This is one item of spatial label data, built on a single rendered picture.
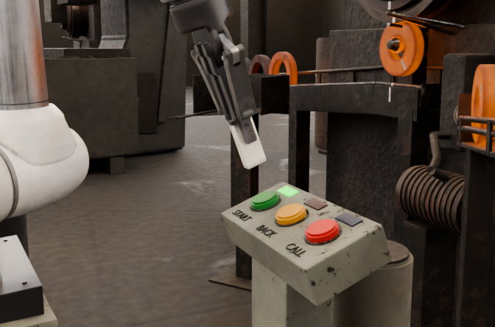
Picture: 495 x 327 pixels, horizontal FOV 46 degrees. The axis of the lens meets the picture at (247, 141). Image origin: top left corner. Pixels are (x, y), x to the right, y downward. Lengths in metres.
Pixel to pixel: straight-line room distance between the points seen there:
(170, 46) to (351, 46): 2.55
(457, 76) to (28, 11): 0.97
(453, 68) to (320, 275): 0.94
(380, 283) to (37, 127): 0.70
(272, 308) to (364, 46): 1.32
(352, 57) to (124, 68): 2.06
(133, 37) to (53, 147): 3.15
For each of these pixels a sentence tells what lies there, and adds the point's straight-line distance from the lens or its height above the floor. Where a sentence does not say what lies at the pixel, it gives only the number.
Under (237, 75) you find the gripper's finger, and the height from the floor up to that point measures 0.78.
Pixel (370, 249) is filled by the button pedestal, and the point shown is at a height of 0.59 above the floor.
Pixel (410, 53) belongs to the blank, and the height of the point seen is 0.80.
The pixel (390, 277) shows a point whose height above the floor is 0.50.
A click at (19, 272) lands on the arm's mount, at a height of 0.41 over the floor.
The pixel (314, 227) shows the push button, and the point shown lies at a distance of 0.69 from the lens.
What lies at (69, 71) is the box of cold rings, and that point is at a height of 0.66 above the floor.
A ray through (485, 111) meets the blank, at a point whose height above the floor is 0.70.
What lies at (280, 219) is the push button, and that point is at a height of 0.60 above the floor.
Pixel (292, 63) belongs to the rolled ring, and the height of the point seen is 0.75.
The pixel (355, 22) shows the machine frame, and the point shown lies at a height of 0.90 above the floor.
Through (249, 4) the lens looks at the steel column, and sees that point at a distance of 8.65.
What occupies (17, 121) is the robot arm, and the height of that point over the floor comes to 0.68.
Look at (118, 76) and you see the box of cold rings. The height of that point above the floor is 0.63.
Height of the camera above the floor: 0.82
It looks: 9 degrees down
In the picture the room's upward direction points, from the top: straight up
